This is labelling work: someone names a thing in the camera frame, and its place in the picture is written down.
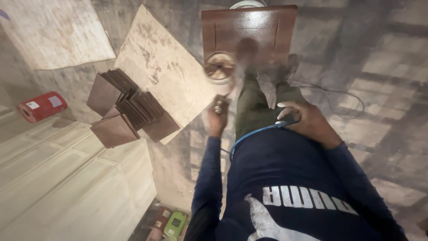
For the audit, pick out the person's right fingers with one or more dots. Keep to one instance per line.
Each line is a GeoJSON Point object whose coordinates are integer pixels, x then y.
{"type": "Point", "coordinates": [290, 107]}

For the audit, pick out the stained plywood sheet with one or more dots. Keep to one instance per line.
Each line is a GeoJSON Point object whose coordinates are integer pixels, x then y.
{"type": "Point", "coordinates": [163, 67]}
{"type": "Point", "coordinates": [53, 33]}

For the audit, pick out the white panelled cabinet doors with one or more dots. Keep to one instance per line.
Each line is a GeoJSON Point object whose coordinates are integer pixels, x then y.
{"type": "Point", "coordinates": [67, 187]}

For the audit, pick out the person's left hand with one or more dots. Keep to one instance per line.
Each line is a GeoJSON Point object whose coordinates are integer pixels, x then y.
{"type": "Point", "coordinates": [216, 122]}

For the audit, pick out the white bucket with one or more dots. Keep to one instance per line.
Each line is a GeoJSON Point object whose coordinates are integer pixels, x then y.
{"type": "Point", "coordinates": [248, 4]}

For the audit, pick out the person's right hand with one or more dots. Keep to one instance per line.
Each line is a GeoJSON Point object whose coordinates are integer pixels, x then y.
{"type": "Point", "coordinates": [312, 124]}

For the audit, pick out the stack of brown wooden panels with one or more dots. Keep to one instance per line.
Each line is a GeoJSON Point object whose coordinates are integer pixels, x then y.
{"type": "Point", "coordinates": [130, 107]}

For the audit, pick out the navy printed sweatshirt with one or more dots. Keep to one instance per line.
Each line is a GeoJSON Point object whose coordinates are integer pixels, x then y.
{"type": "Point", "coordinates": [287, 187]}

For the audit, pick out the red can with label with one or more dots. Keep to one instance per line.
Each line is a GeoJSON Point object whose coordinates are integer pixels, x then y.
{"type": "Point", "coordinates": [41, 107]}

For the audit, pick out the person's left fingers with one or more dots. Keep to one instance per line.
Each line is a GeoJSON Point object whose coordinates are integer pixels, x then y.
{"type": "Point", "coordinates": [220, 104]}

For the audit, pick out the olive green trousers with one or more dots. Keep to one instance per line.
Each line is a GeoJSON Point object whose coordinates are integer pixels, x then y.
{"type": "Point", "coordinates": [254, 107]}

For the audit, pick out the red-brown power tool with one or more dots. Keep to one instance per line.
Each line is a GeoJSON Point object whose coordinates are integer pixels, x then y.
{"type": "Point", "coordinates": [159, 222]}

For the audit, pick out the glossy brown wooden door panel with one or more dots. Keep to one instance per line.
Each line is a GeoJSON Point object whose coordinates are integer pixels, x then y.
{"type": "Point", "coordinates": [249, 28]}

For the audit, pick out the dark shoe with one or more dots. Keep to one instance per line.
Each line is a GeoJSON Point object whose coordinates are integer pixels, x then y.
{"type": "Point", "coordinates": [288, 68]}
{"type": "Point", "coordinates": [246, 53]}

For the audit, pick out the green power tool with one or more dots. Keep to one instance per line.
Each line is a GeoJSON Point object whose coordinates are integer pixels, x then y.
{"type": "Point", "coordinates": [175, 224]}

